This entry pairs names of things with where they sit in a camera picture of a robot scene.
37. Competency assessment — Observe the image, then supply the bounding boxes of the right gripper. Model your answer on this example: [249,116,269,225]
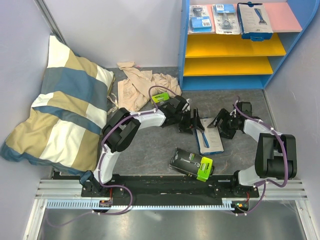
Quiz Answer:
[207,108,239,140]

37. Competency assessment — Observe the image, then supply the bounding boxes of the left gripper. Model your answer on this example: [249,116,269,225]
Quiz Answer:
[173,109,204,136]

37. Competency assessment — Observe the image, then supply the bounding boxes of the white box blue razor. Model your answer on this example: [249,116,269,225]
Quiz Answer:
[236,1,274,42]

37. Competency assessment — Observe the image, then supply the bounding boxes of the clear blister razor pack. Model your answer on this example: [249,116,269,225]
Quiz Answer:
[212,4,241,35]

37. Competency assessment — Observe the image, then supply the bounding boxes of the blue blister razor pack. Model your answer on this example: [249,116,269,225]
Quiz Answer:
[188,5,215,34]

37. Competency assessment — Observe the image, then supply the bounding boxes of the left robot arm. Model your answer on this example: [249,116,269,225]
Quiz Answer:
[79,95,205,197]

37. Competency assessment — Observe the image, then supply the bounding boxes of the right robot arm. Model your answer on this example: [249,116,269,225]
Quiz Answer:
[208,100,298,197]

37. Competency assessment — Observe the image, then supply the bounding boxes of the blue shelf unit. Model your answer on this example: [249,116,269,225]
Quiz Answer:
[178,0,320,91]

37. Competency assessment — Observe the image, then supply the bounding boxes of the beige cloth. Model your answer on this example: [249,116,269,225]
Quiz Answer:
[107,61,182,114]

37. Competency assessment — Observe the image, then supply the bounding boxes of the patchwork pillow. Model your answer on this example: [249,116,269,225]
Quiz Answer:
[0,35,115,175]

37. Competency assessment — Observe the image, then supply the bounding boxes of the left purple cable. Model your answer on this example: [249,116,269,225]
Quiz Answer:
[98,85,182,188]

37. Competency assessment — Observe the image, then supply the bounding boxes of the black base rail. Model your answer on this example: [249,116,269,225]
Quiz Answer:
[81,174,260,200]

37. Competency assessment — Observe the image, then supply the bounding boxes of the slotted cable duct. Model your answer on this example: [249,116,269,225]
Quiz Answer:
[46,199,235,211]

